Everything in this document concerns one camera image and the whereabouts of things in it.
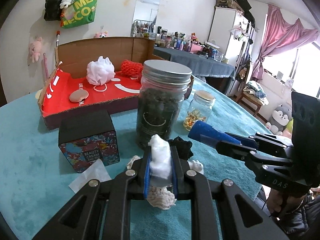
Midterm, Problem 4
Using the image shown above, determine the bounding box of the person right hand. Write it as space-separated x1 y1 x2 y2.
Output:
266 189 307 218

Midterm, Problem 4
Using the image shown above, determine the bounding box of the large jar with metal lid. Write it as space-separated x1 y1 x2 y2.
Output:
136 60 192 148

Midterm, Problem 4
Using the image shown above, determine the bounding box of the red foam net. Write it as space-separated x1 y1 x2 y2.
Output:
120 60 143 78

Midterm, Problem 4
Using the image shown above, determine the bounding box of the broom handle on wall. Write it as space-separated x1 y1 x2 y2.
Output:
55 30 60 47

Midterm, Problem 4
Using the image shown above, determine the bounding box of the cream knitted scrunchie toy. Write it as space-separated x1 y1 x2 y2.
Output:
126 154 205 211

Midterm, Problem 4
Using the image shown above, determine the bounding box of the black backpack on wall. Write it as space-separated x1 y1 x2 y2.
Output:
44 0 62 21

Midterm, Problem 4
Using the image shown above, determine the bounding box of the white tissue packet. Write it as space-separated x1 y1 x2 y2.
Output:
69 159 111 193

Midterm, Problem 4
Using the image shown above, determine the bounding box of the beige round powder puff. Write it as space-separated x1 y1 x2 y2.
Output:
69 89 89 102

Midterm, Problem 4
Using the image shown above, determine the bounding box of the white mesh bath pouf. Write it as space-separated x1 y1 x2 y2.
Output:
86 56 116 86

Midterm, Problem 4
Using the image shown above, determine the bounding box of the green tote bag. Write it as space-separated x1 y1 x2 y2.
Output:
60 0 98 29

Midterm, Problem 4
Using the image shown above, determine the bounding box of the grey cloth covered side table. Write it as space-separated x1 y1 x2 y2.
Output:
153 47 235 80

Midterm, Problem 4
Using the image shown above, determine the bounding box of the black beauty cream box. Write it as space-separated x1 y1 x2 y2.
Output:
58 110 120 173

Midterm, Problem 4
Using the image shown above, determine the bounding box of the pink curtain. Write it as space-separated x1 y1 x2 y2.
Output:
251 4 319 81

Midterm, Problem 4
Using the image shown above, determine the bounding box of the pale pink bunny plush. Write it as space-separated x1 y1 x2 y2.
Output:
29 37 43 63

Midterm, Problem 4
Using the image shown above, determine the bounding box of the black pompom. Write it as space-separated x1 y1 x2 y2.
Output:
168 137 194 160

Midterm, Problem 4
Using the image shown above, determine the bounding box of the white refrigerator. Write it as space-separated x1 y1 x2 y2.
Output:
208 7 255 66

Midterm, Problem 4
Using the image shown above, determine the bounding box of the cardboard box with red lining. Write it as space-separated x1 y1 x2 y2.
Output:
38 37 158 129

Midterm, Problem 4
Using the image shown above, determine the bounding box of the pink cat plush on wall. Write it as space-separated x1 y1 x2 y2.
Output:
94 31 108 38

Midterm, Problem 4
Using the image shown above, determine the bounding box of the wall mirror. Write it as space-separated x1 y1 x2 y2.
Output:
131 0 161 39

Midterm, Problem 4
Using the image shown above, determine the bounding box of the small jar with capsules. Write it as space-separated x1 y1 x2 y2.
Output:
183 90 215 131

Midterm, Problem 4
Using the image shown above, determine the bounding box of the grey husky plush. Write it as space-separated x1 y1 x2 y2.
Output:
265 103 292 135

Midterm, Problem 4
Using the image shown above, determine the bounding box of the white cotton roll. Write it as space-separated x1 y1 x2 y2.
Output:
148 134 172 180

